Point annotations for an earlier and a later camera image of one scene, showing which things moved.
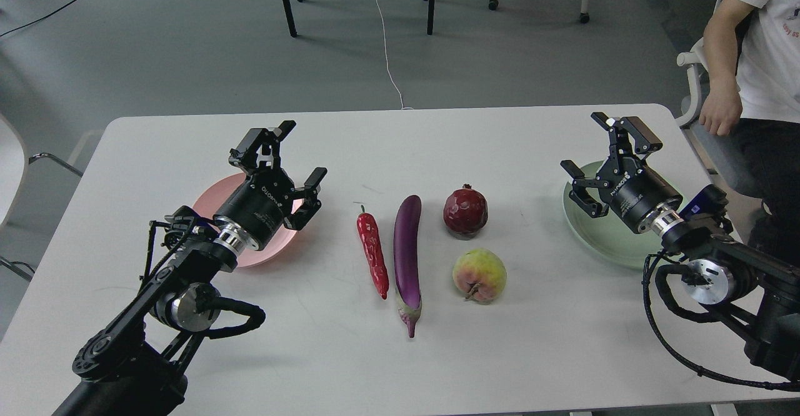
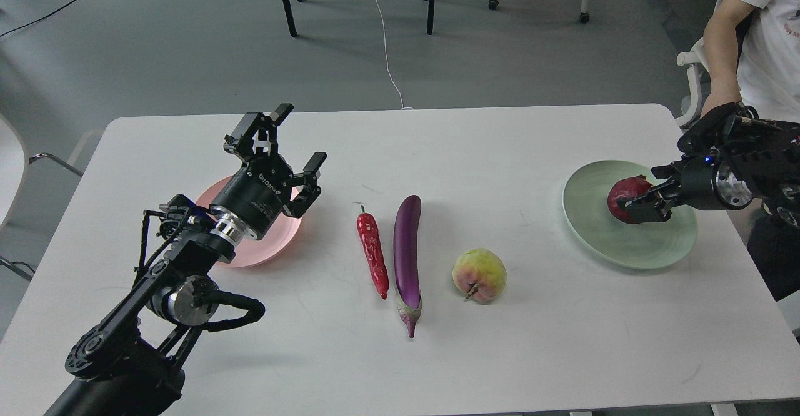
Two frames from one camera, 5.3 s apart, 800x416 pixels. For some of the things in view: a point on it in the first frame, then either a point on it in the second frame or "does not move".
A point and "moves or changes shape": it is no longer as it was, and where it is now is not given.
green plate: x=603 y=233 does not move
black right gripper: x=633 y=190 -> x=700 y=180
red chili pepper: x=369 y=232 does not move
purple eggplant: x=407 y=250 does not move
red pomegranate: x=465 y=212 moves or changes shape
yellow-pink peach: x=480 y=275 does not move
